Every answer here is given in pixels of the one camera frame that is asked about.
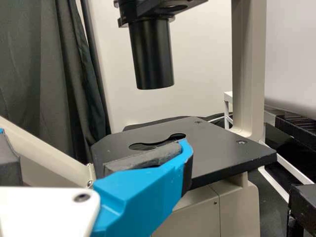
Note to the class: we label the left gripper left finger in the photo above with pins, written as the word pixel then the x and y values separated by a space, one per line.
pixel 8 170

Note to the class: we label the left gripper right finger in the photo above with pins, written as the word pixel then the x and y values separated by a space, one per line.
pixel 143 187

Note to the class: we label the cream microscope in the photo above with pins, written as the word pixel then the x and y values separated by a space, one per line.
pixel 222 153

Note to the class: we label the white box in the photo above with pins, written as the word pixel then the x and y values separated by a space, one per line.
pixel 202 61

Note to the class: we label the black platform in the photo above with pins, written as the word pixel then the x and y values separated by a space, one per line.
pixel 303 209
pixel 296 126

